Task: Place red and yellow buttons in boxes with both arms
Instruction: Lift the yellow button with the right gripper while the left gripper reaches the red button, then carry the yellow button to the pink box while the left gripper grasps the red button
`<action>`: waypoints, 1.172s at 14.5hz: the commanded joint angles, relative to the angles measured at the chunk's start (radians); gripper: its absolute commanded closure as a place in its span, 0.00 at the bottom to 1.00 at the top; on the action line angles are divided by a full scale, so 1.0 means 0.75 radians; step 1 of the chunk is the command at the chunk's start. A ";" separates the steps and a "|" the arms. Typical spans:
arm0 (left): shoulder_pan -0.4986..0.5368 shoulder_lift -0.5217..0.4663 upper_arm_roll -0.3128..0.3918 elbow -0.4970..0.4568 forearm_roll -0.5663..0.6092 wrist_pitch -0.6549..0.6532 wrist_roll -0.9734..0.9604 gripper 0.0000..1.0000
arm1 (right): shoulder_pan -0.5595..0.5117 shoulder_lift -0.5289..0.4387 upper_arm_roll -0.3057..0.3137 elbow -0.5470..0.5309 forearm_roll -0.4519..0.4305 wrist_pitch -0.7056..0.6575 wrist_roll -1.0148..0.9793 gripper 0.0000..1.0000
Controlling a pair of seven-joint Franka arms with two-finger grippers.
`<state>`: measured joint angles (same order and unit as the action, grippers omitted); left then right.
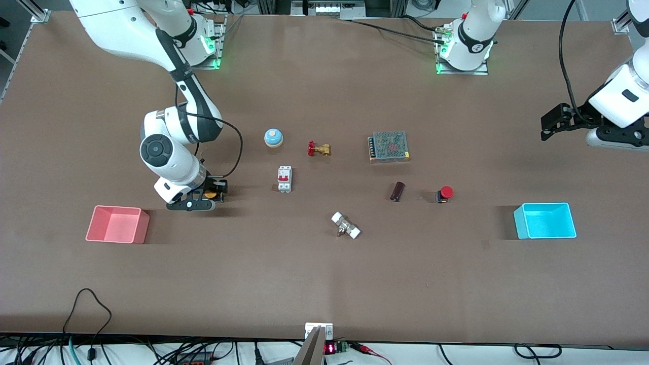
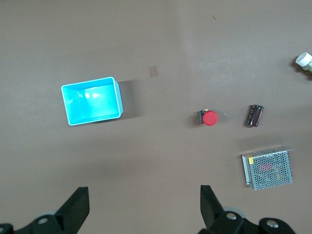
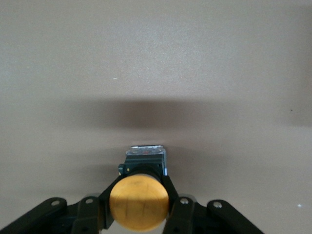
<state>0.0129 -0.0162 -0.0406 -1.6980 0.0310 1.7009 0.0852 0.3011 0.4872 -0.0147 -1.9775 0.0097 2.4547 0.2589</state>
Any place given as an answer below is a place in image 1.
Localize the pink plastic box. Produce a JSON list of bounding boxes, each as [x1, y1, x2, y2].
[[85, 205, 151, 245]]

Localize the cyan plastic box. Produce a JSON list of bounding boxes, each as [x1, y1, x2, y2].
[[514, 202, 578, 240]]

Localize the metal fitting white ends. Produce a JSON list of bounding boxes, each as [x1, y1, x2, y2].
[[331, 211, 362, 240]]

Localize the dark power strip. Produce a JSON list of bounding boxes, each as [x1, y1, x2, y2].
[[175, 351, 213, 365]]

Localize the metal mesh power supply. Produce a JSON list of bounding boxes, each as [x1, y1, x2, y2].
[[368, 131, 410, 163]]

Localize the white lit device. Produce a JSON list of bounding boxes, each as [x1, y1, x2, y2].
[[292, 0, 366, 17]]

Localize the red alligator clip lead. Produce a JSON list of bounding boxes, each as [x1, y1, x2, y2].
[[354, 343, 392, 365]]

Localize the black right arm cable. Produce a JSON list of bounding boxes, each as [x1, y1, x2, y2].
[[175, 84, 244, 179]]

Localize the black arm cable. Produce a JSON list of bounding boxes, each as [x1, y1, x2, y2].
[[558, 0, 589, 120], [175, 84, 244, 179]]

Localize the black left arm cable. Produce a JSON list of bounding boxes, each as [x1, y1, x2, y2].
[[558, 0, 589, 120]]

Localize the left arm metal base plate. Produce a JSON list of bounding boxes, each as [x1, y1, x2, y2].
[[436, 25, 489, 76]]

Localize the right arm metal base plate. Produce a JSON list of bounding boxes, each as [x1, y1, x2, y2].
[[188, 15, 224, 70]]

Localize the white camera bracket plate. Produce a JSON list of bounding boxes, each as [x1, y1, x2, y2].
[[305, 322, 334, 341]]

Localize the grey aluminium camera bar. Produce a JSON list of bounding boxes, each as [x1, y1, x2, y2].
[[292, 326, 326, 365]]

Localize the black looped table cable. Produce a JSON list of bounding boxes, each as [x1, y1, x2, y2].
[[62, 288, 113, 361]]

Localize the black base power cable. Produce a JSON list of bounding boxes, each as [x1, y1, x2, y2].
[[345, 16, 448, 44]]

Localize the black coiled floor cable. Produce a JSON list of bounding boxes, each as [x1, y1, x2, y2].
[[514, 344, 562, 359]]

